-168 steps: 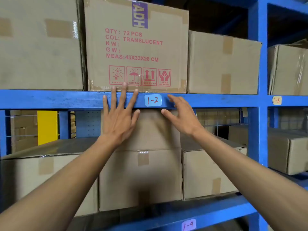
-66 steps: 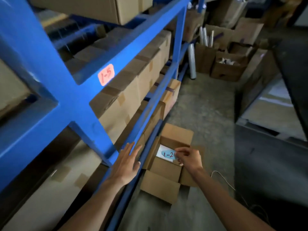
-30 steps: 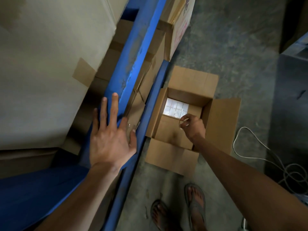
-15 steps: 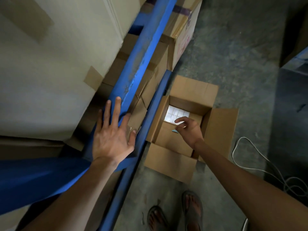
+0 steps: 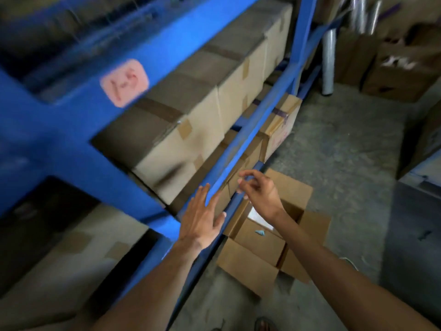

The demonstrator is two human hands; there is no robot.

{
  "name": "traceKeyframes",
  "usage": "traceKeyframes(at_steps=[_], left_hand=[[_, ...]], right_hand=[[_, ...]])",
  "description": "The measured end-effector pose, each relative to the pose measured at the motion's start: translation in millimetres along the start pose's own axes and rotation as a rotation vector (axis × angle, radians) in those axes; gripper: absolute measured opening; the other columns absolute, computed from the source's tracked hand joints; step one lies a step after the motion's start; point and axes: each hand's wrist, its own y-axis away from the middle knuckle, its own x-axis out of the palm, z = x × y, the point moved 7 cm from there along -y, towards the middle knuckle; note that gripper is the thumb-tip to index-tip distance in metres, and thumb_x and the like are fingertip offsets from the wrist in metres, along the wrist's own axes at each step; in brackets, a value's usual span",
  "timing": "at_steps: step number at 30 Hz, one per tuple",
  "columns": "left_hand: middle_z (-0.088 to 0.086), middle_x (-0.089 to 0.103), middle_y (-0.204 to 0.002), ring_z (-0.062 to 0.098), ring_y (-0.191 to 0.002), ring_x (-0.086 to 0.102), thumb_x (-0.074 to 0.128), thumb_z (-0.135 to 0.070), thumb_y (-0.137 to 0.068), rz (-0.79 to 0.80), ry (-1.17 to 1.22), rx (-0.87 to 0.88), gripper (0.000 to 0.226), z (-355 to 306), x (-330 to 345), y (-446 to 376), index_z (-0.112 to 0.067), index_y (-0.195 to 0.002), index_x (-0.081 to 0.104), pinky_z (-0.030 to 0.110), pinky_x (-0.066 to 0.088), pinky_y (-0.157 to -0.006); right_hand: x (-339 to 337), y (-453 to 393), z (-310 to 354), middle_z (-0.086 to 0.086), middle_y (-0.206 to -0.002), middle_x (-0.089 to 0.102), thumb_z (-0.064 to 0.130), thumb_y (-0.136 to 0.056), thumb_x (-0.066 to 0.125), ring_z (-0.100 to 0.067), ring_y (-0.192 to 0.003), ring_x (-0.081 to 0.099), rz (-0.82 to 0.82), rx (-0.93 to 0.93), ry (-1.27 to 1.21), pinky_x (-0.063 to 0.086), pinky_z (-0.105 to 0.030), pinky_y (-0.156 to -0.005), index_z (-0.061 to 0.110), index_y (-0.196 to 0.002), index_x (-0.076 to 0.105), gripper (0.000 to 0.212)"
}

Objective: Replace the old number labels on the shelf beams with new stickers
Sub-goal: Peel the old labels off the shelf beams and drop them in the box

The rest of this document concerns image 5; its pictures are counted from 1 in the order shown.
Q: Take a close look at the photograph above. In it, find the person's right forearm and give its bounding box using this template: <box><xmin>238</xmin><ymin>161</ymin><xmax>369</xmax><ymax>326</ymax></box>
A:
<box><xmin>272</xmin><ymin>208</ymin><xmax>441</xmax><ymax>331</ymax></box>

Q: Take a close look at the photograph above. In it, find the person's left hand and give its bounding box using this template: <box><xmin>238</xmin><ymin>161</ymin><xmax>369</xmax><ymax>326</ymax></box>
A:
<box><xmin>177</xmin><ymin>183</ymin><xmax>227</xmax><ymax>253</ymax></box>

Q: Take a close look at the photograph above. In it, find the white cable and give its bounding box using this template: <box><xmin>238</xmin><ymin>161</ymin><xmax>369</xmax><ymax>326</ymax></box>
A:
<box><xmin>339</xmin><ymin>257</ymin><xmax>360</xmax><ymax>273</ymax></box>

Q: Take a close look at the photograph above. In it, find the person's right hand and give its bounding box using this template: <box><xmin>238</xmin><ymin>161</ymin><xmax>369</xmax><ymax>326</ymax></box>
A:
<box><xmin>237</xmin><ymin>169</ymin><xmax>287</xmax><ymax>224</ymax></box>

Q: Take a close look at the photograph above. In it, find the purple taped printed cardboard box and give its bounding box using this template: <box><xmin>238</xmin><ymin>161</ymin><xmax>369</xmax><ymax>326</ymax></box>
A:
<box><xmin>241</xmin><ymin>84</ymin><xmax>303</xmax><ymax>164</ymax></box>

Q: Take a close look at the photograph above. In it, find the pile of open brown cartons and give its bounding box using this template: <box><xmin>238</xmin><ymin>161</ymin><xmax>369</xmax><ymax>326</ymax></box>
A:
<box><xmin>311</xmin><ymin>0</ymin><xmax>441</xmax><ymax>180</ymax></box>

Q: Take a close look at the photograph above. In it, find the small open cardboard box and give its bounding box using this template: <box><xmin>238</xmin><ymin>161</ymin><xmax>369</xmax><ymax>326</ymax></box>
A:
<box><xmin>216</xmin><ymin>168</ymin><xmax>332</xmax><ymax>299</ymax></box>

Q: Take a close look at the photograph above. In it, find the pack of white packets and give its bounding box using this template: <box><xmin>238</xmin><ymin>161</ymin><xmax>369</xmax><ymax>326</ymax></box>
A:
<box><xmin>247</xmin><ymin>206</ymin><xmax>275</xmax><ymax>231</ymax></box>

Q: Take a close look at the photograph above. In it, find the black floor platform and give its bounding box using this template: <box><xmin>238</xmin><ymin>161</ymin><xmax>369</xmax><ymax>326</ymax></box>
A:
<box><xmin>379</xmin><ymin>151</ymin><xmax>441</xmax><ymax>325</ymax></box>

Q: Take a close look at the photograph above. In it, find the blue metal shelf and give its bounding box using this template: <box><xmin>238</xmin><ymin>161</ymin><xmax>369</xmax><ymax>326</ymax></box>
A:
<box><xmin>0</xmin><ymin>0</ymin><xmax>345</xmax><ymax>331</ymax></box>

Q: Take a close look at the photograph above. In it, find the pink label sticker 1-5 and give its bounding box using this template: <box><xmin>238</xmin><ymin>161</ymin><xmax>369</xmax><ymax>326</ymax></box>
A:
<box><xmin>99</xmin><ymin>58</ymin><xmax>150</xmax><ymax>108</ymax></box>

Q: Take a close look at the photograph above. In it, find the person's left forearm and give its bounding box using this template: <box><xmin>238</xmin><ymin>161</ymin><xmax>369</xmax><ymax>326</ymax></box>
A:
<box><xmin>88</xmin><ymin>239</ymin><xmax>204</xmax><ymax>331</ymax></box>

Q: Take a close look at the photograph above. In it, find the clear film roll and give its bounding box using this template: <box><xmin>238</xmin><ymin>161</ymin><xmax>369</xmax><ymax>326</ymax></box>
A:
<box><xmin>348</xmin><ymin>0</ymin><xmax>359</xmax><ymax>30</ymax></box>
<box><xmin>356</xmin><ymin>0</ymin><xmax>367</xmax><ymax>34</ymax></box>
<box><xmin>321</xmin><ymin>28</ymin><xmax>337</xmax><ymax>96</ymax></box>
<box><xmin>366</xmin><ymin>0</ymin><xmax>383</xmax><ymax>35</ymax></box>

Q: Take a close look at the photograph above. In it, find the person's right sandalled foot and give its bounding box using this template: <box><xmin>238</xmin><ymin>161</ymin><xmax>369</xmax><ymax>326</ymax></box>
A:
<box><xmin>254</xmin><ymin>316</ymin><xmax>278</xmax><ymax>331</ymax></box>

